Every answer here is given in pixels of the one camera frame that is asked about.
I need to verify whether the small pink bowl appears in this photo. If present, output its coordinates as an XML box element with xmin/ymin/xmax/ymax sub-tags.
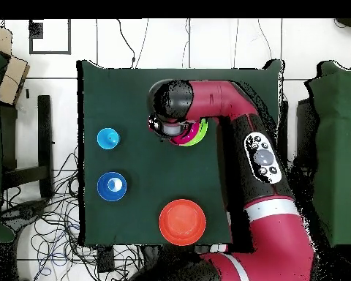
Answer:
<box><xmin>169</xmin><ymin>121</ymin><xmax>201</xmax><ymax>146</ymax></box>

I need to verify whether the light blue cup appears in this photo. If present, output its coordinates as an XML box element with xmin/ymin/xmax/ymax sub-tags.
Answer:
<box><xmin>97</xmin><ymin>127</ymin><xmax>121</xmax><ymax>151</ymax></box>

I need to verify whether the large green bowl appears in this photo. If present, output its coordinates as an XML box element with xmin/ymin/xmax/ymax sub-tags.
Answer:
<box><xmin>182</xmin><ymin>118</ymin><xmax>209</xmax><ymax>147</ymax></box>

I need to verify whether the large orange bowl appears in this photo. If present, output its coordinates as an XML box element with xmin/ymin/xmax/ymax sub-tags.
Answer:
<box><xmin>159</xmin><ymin>199</ymin><xmax>207</xmax><ymax>247</ymax></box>

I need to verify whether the dark green table cloth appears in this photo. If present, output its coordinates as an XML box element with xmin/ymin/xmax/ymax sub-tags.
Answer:
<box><xmin>76</xmin><ymin>59</ymin><xmax>285</xmax><ymax>246</ymax></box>

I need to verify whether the small dark blue bowl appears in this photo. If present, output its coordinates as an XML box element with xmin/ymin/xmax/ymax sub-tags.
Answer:
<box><xmin>97</xmin><ymin>171</ymin><xmax>128</xmax><ymax>202</ymax></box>

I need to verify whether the black power strip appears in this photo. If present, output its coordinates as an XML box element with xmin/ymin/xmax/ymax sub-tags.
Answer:
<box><xmin>97</xmin><ymin>244</ymin><xmax>116</xmax><ymax>274</ymax></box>

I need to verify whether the black box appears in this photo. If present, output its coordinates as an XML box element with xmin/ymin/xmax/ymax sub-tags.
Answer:
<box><xmin>295</xmin><ymin>97</ymin><xmax>320</xmax><ymax>171</ymax></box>

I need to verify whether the grey stand foot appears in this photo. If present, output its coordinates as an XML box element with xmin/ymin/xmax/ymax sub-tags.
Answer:
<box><xmin>0</xmin><ymin>198</ymin><xmax>50</xmax><ymax>232</ymax></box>

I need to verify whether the black floor cable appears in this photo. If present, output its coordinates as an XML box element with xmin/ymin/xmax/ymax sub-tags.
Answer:
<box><xmin>116</xmin><ymin>18</ymin><xmax>136</xmax><ymax>69</ymax></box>

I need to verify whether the black chair frame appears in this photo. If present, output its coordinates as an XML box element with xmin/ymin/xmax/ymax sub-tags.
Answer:
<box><xmin>1</xmin><ymin>94</ymin><xmax>54</xmax><ymax>200</ymax></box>

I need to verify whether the black square floor frame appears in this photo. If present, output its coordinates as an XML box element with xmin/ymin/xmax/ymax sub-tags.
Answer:
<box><xmin>29</xmin><ymin>18</ymin><xmax>72</xmax><ymax>56</ymax></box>

